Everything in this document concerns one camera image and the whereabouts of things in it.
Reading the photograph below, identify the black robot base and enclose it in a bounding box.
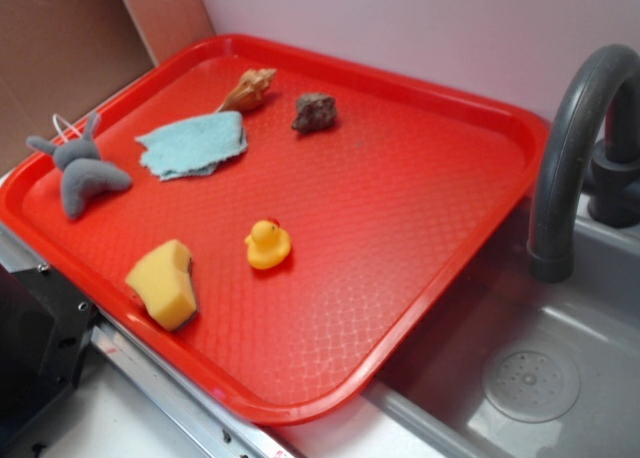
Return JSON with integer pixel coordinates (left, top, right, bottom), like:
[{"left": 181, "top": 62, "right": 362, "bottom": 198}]
[{"left": 1, "top": 268, "right": 97, "bottom": 447}]

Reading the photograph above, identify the gray plush animal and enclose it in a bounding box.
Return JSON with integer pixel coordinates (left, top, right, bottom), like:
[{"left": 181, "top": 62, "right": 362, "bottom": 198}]
[{"left": 26, "top": 112, "right": 133, "bottom": 220}]

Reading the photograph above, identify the red plastic tray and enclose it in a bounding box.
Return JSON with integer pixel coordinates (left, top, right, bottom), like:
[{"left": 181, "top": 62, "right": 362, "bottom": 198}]
[{"left": 1, "top": 35, "right": 548, "bottom": 425}]

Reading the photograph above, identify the yellow rubber duck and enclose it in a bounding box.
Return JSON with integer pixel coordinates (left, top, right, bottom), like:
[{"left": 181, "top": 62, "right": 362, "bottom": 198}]
[{"left": 245, "top": 219, "right": 292, "bottom": 270}]

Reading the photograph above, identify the brown rock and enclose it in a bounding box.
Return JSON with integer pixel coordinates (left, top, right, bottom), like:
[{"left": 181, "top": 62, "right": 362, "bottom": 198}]
[{"left": 291, "top": 92, "right": 338, "bottom": 134}]

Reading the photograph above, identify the light blue cloth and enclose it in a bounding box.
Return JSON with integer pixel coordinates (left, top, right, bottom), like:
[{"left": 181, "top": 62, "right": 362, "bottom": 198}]
[{"left": 135, "top": 111, "right": 248, "bottom": 181}]

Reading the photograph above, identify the tan seashell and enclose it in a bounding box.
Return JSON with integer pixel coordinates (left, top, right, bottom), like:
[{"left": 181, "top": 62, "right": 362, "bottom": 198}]
[{"left": 217, "top": 68, "right": 277, "bottom": 112}]

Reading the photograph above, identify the yellow sponge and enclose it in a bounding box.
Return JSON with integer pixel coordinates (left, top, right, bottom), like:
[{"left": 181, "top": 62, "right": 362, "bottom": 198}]
[{"left": 125, "top": 239, "right": 198, "bottom": 332}]

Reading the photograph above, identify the gray sink basin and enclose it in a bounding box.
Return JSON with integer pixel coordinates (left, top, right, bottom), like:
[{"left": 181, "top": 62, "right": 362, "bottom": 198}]
[{"left": 367, "top": 205, "right": 639, "bottom": 457}]

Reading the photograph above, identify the gray faucet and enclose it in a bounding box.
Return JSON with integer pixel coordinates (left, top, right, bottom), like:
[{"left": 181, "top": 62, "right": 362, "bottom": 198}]
[{"left": 527, "top": 44, "right": 639, "bottom": 283}]

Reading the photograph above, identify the brown cardboard panel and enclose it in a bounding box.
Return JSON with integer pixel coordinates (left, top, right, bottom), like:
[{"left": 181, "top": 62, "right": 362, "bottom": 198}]
[{"left": 1, "top": 0, "right": 214, "bottom": 172}]

